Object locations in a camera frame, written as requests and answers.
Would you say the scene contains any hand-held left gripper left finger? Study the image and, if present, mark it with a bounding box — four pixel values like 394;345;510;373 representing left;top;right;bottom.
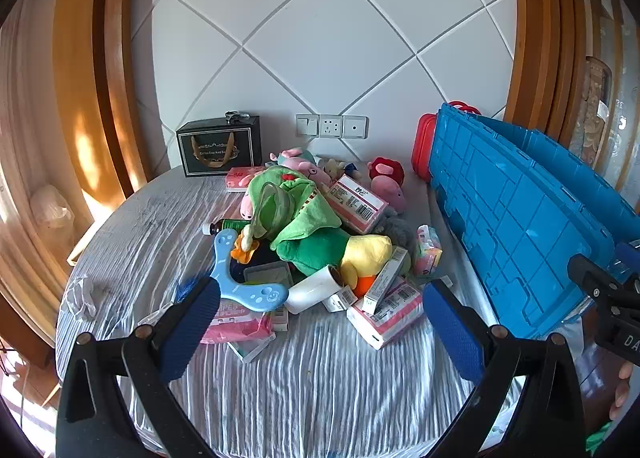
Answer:
55;277;222;458

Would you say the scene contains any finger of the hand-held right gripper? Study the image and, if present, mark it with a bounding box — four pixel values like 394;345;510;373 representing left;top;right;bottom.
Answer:
567;253;640;311
615;242;640;284

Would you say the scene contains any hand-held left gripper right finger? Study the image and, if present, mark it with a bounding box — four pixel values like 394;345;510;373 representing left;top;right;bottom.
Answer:
423;279;587;458

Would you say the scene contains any pink wet wipes pack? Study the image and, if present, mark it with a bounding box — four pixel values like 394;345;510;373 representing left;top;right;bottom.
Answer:
200;298;277;345

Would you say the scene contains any light blue boomerang toy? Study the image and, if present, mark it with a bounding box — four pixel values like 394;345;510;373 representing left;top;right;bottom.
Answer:
200;230;290;313

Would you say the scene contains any long white carton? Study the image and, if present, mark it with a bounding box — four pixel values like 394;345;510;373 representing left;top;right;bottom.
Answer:
362;245;410;315

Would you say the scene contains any blue plastic crate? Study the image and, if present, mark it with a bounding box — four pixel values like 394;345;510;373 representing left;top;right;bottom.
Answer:
429;103;640;341

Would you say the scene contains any white lint roller refill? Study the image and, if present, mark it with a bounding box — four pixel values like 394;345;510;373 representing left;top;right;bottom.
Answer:
285;264;346;315

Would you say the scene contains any person's right hand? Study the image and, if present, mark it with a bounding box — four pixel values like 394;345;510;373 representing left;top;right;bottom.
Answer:
608;362;635;422

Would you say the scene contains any flat white box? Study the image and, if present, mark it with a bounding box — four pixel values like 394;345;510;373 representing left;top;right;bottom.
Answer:
227;338;273;364

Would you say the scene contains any pink white tissue box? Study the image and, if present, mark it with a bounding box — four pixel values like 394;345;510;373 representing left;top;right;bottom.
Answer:
346;278;425;350
325;174;390;234

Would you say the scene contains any orange yellow small toy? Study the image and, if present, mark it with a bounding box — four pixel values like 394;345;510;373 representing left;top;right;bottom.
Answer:
230;228;261;264

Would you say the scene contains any grey plush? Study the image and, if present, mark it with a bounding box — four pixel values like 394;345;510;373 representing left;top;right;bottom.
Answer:
377;215;418;259

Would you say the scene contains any green bottle white cap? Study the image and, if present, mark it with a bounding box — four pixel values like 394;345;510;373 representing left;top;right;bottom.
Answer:
201;219;253;236

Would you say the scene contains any small white barcode box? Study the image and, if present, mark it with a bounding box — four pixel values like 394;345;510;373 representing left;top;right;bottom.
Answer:
322;285;358;311

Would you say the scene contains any crumpled white plastic bag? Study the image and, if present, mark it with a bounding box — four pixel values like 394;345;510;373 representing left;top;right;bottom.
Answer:
62;275;98;316

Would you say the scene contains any grey striped tablecloth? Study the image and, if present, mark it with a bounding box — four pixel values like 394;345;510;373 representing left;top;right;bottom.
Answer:
55;165;523;458

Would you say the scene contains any green yellow duck plush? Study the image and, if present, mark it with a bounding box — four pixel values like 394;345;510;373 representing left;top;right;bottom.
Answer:
272;230;393;299

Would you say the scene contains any pink pig plush red hood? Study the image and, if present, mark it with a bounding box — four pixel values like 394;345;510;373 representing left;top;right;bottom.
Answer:
367;157;408;214

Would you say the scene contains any pink tissue pack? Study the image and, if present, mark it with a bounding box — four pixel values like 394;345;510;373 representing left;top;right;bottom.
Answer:
226;166;266;193

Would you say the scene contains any clear plastic cup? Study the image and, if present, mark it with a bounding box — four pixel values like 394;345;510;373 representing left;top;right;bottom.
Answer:
252;183;292;238

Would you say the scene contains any green crocodile plush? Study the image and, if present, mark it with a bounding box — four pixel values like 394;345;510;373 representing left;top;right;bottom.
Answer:
247;165;343;244

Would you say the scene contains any wooden slatted glass partition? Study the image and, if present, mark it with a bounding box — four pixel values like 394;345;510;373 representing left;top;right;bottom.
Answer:
582;0;640;194

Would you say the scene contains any black gift box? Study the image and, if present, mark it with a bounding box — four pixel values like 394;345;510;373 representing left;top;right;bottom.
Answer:
176;111;263;178

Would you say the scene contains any red plastic container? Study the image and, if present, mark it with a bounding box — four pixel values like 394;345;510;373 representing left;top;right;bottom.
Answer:
411;100;483;184

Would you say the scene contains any translucent plastic bag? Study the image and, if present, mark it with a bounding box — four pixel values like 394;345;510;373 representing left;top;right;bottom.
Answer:
30;183;76;239

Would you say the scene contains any pink pig plush teal body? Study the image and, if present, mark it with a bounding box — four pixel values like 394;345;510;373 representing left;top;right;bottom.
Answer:
270;148;331;184

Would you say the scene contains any patterned wall hanging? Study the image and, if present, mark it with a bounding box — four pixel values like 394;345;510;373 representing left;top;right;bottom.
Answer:
580;55;613;149

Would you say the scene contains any white wall outlet plate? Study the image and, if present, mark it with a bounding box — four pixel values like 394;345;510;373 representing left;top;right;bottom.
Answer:
342;115;369;139

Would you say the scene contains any white wall socket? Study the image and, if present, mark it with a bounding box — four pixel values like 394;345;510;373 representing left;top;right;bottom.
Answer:
318;114;343;138

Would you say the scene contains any curved wooden wall frame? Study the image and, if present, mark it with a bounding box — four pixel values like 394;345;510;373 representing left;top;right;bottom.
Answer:
502;0;591;139
52;0;168;199

